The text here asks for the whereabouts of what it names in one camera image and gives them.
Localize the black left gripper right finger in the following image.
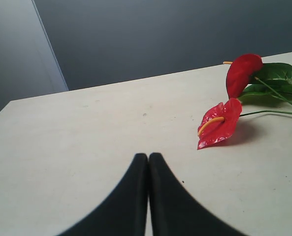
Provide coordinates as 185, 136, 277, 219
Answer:
148, 152, 244, 236

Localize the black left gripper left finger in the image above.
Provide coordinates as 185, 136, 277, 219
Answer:
60, 153, 148, 236

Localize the red anthurium flower stem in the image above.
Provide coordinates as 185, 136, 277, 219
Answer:
197, 54, 292, 149

